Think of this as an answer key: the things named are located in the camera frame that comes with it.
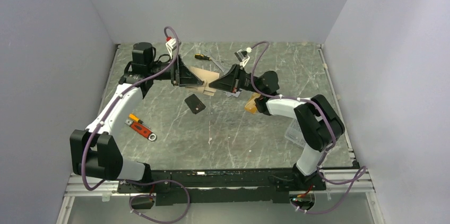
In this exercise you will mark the red adjustable wrench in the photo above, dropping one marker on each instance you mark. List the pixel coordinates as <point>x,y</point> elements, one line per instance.
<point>141,130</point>

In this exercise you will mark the silver credit card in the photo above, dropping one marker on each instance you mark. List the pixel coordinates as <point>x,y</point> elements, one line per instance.
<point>233,94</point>

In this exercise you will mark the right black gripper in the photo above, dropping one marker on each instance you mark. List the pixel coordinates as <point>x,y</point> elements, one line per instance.
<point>232,81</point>

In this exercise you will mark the clear plastic screw box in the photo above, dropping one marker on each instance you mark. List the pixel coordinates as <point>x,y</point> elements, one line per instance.
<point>294,134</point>

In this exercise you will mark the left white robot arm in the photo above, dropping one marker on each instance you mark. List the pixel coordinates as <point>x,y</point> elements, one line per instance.
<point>94,151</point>

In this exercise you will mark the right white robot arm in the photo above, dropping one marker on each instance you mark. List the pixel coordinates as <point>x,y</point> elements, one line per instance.
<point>319,123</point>

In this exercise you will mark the black credit card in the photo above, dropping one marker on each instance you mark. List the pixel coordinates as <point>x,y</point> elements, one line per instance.
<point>194,104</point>

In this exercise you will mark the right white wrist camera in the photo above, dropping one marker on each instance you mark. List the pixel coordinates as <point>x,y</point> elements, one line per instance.
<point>243,56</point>

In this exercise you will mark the black yellow screwdriver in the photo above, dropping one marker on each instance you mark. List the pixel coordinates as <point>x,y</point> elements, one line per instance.
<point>202,57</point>

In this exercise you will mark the orange credit card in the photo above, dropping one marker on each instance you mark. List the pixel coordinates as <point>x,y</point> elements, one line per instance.
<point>250,106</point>

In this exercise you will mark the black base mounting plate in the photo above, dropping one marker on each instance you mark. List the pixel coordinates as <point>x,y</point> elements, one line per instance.
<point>277,185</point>

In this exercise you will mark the beige leather card holder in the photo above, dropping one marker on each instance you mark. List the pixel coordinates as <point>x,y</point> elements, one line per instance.
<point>205,76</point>

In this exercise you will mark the orange handled screwdriver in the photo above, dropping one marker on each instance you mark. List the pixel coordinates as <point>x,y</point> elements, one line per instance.
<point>135,119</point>

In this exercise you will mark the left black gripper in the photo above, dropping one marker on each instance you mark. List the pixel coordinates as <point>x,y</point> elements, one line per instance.
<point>181,76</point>

